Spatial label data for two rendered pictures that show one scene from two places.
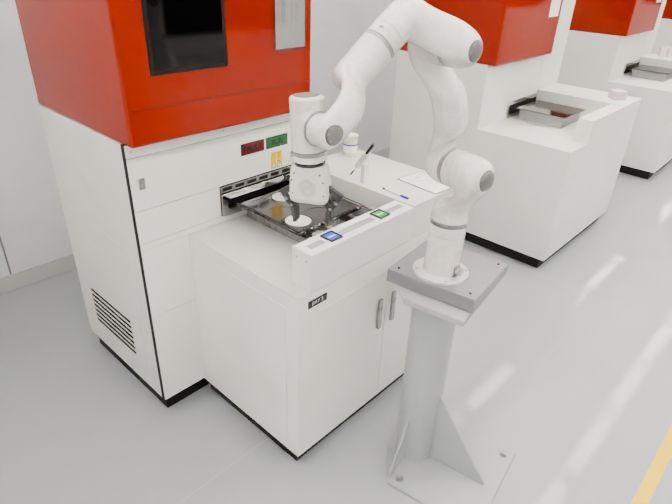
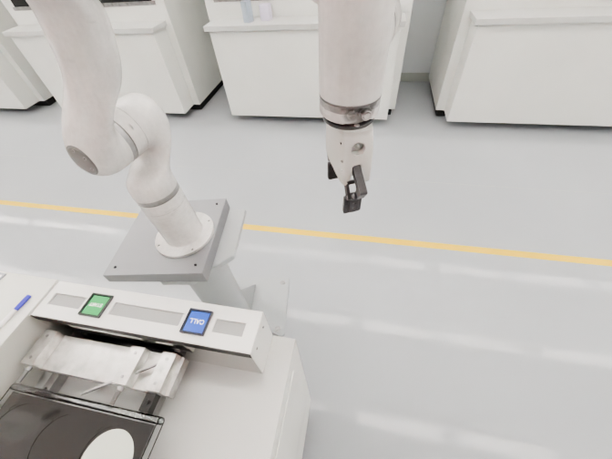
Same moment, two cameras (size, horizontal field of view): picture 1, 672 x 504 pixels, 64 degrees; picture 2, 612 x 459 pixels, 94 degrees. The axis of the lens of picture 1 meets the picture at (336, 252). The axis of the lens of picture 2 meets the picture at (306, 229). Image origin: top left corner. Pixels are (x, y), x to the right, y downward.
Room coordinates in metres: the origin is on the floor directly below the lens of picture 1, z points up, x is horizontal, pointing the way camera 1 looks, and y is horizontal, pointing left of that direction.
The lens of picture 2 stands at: (1.51, 0.39, 1.56)
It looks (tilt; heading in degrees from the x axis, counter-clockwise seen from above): 49 degrees down; 243
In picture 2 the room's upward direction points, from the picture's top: 6 degrees counter-clockwise
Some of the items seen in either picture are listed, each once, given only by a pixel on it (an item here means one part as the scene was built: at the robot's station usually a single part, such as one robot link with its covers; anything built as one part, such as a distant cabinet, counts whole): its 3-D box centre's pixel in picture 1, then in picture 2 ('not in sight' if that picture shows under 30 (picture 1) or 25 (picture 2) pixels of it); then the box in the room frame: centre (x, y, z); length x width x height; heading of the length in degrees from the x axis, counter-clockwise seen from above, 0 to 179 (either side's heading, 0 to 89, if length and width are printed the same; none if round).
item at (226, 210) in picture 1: (264, 191); not in sight; (2.14, 0.32, 0.89); 0.44 x 0.02 x 0.10; 138
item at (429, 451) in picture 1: (450, 385); (229, 280); (1.52, -0.45, 0.41); 0.51 x 0.44 x 0.82; 56
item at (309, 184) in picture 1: (310, 179); (346, 140); (1.26, 0.07, 1.31); 0.10 x 0.07 x 0.11; 72
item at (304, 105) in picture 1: (308, 122); (355, 34); (1.26, 0.08, 1.45); 0.09 x 0.08 x 0.13; 35
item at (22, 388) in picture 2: (332, 219); (84, 402); (1.89, 0.02, 0.90); 0.38 x 0.01 x 0.01; 138
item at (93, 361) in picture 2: not in sight; (109, 363); (1.84, -0.06, 0.87); 0.36 x 0.08 x 0.03; 138
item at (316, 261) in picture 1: (356, 242); (158, 325); (1.72, -0.07, 0.89); 0.55 x 0.09 x 0.14; 138
